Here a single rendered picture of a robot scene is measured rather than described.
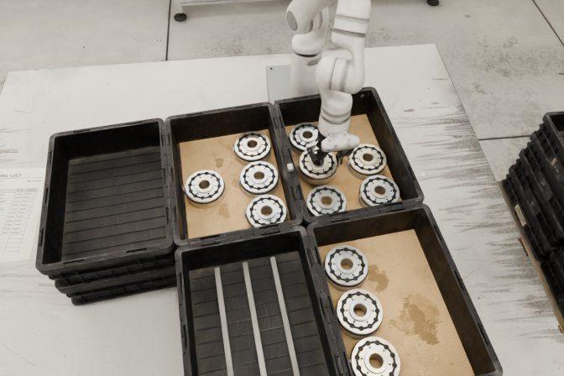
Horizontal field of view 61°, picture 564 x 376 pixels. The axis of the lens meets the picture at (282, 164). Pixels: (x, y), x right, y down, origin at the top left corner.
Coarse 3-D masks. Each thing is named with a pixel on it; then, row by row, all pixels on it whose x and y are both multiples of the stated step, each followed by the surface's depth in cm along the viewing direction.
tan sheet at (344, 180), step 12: (360, 120) 142; (348, 132) 139; (360, 132) 139; (372, 132) 139; (372, 144) 136; (300, 180) 129; (336, 180) 129; (348, 180) 129; (360, 180) 129; (348, 192) 126; (324, 204) 124; (348, 204) 124; (360, 204) 124
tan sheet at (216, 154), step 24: (192, 144) 136; (216, 144) 136; (192, 168) 131; (216, 168) 131; (240, 168) 131; (240, 192) 126; (192, 216) 122; (216, 216) 122; (240, 216) 122; (288, 216) 122
